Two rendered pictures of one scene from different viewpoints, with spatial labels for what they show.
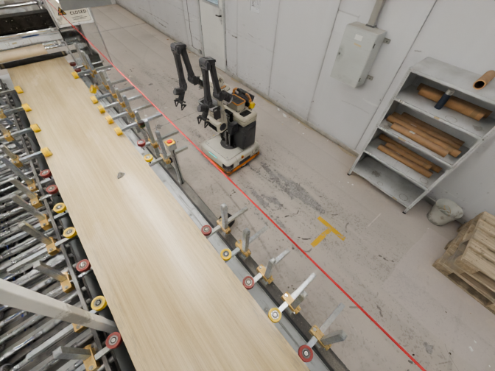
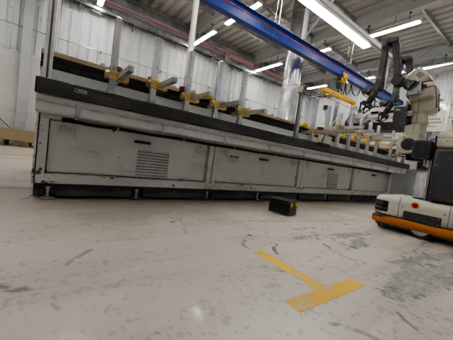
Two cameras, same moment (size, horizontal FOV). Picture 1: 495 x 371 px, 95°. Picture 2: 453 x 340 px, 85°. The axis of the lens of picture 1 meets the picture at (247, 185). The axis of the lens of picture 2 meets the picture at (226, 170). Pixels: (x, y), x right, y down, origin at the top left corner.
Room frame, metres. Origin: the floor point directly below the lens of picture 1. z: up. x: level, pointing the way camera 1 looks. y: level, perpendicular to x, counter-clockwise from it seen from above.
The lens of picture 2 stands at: (1.10, -1.95, 0.41)
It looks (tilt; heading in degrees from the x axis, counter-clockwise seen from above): 3 degrees down; 97
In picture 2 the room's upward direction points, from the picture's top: 8 degrees clockwise
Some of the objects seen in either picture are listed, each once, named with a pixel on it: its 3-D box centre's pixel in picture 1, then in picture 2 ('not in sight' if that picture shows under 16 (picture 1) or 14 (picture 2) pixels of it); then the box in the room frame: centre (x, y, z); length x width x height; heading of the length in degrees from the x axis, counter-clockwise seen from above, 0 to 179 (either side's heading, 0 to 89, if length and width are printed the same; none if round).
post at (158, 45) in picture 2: (295, 303); (154, 74); (0.33, -0.35, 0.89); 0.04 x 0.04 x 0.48; 43
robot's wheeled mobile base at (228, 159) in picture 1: (230, 149); (430, 215); (2.55, 0.29, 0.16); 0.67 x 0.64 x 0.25; 138
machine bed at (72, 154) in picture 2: not in sight; (281, 162); (1.38, 1.37, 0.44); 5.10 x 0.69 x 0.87; 43
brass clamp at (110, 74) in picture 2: (320, 337); (116, 76); (0.17, -0.51, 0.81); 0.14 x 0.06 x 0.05; 43
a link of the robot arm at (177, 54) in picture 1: (179, 68); (397, 79); (2.34, 0.77, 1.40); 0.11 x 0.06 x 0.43; 49
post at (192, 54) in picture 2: (268, 272); (188, 84); (0.52, -0.18, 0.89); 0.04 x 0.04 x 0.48; 43
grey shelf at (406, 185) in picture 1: (415, 144); not in sight; (2.15, -1.94, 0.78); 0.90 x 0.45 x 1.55; 43
